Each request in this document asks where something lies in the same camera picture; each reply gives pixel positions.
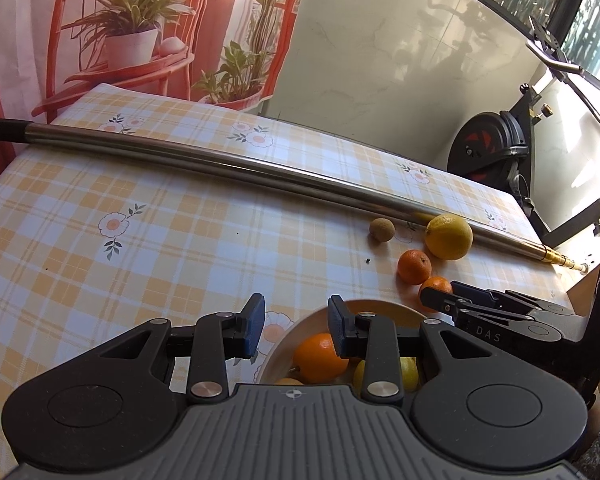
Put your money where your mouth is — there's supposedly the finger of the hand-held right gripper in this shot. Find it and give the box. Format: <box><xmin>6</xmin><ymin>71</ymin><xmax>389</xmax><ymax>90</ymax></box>
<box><xmin>451</xmin><ymin>282</ymin><xmax>576</xmax><ymax>315</ymax></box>
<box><xmin>419</xmin><ymin>289</ymin><xmax>531</xmax><ymax>324</ymax></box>

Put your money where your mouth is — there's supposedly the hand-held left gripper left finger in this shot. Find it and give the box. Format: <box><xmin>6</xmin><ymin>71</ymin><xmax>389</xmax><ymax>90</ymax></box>
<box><xmin>97</xmin><ymin>293</ymin><xmax>267</xmax><ymax>405</ymax></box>

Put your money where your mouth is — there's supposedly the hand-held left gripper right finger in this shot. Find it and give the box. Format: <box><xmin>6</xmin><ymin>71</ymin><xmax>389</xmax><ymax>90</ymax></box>
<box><xmin>327</xmin><ymin>294</ymin><xmax>484</xmax><ymax>404</ymax></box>

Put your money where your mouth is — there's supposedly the wooden bowl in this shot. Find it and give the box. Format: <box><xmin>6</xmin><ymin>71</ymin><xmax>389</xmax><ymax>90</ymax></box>
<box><xmin>257</xmin><ymin>299</ymin><xmax>431</xmax><ymax>387</ymax></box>

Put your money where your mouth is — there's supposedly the brown board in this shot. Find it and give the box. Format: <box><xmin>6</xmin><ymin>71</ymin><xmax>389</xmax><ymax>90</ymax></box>
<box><xmin>564</xmin><ymin>265</ymin><xmax>600</xmax><ymax>311</ymax></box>

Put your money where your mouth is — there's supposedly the large yellow lemon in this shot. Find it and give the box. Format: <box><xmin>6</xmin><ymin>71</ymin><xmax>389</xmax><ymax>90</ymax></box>
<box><xmin>424</xmin><ymin>214</ymin><xmax>474</xmax><ymax>261</ymax></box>

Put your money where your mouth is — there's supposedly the brown kiwi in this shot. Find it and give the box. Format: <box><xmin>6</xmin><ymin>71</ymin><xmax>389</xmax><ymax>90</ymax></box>
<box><xmin>369</xmin><ymin>217</ymin><xmax>395</xmax><ymax>244</ymax></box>

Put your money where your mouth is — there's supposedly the plaid floral tablecloth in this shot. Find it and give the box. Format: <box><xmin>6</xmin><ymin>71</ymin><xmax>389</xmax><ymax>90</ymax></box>
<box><xmin>0</xmin><ymin>82</ymin><xmax>581</xmax><ymax>480</ymax></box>

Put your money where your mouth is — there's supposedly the black exercise bike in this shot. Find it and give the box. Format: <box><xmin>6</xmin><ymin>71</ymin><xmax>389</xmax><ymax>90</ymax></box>
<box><xmin>447</xmin><ymin>15</ymin><xmax>600</xmax><ymax>261</ymax></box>

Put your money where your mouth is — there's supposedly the long metal pole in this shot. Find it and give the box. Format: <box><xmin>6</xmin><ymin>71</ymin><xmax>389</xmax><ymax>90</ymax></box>
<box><xmin>0</xmin><ymin>119</ymin><xmax>589</xmax><ymax>274</ymax></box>

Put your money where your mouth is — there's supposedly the window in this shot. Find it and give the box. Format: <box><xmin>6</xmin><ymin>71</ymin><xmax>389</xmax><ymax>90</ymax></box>
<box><xmin>410</xmin><ymin>0</ymin><xmax>600</xmax><ymax>97</ymax></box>

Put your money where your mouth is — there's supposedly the printed plant backdrop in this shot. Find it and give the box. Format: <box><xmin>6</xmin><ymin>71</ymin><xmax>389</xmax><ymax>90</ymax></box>
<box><xmin>0</xmin><ymin>0</ymin><xmax>312</xmax><ymax>201</ymax></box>

